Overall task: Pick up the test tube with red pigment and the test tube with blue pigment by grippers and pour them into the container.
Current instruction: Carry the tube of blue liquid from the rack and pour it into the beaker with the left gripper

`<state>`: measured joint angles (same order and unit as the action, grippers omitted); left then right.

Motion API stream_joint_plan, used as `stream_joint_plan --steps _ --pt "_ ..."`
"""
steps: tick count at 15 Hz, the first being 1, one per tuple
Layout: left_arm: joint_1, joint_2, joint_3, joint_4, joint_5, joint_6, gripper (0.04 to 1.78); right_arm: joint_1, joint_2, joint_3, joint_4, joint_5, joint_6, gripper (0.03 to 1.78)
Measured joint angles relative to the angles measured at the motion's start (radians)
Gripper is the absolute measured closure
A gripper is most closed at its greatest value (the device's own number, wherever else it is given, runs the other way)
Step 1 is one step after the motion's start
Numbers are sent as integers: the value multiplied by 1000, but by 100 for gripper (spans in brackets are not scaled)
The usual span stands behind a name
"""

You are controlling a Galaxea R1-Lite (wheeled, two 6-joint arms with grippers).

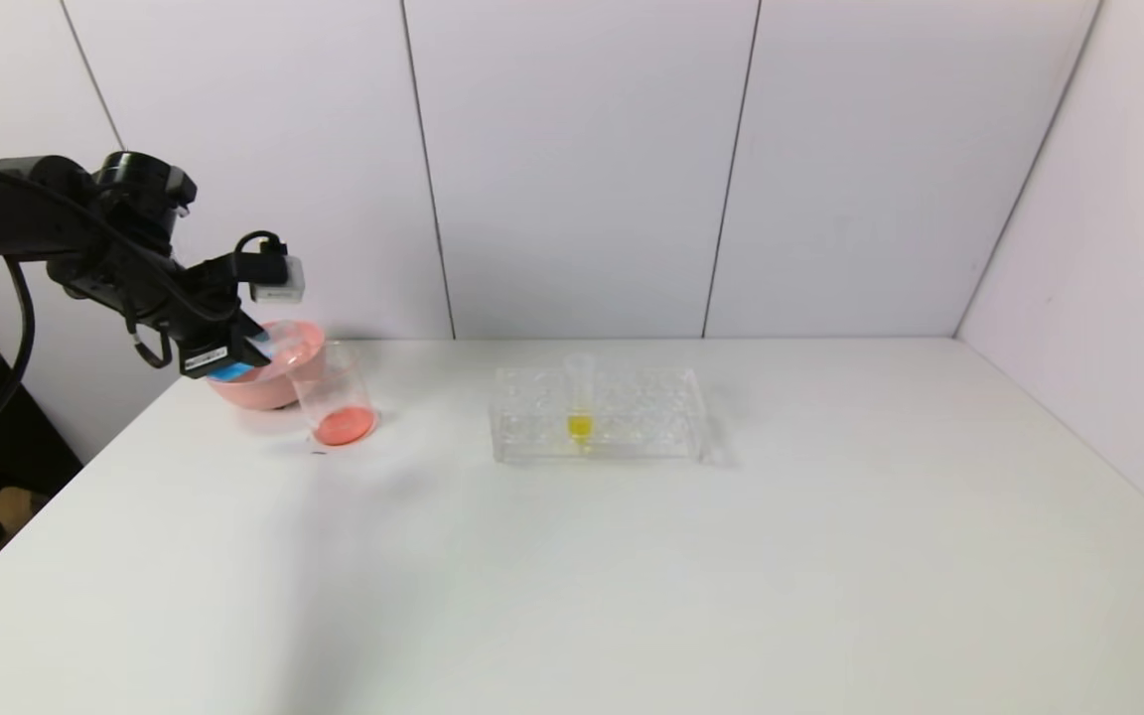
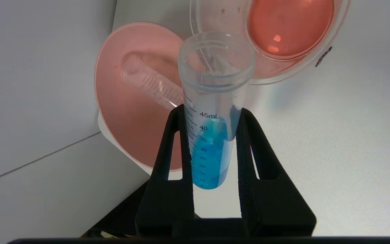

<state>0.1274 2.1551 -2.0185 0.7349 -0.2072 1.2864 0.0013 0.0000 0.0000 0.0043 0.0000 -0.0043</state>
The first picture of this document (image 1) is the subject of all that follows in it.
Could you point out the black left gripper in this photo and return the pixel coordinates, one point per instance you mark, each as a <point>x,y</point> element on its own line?
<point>212,357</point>

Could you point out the test tube with blue pigment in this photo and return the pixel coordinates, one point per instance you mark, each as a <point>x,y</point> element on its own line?
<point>232,371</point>

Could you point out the test tube with yellow pigment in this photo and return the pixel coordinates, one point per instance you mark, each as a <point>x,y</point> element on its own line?
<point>580,425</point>

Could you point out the clear acrylic test tube rack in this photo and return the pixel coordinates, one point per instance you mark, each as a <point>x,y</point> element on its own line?
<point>632,417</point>

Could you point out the pink plastic bowl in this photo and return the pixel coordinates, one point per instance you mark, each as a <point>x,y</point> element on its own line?
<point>279,382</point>

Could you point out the clear glass beaker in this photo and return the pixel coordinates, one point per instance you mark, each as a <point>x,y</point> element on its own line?
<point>339,412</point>

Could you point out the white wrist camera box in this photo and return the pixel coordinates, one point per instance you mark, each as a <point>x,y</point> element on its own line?
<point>277,281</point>

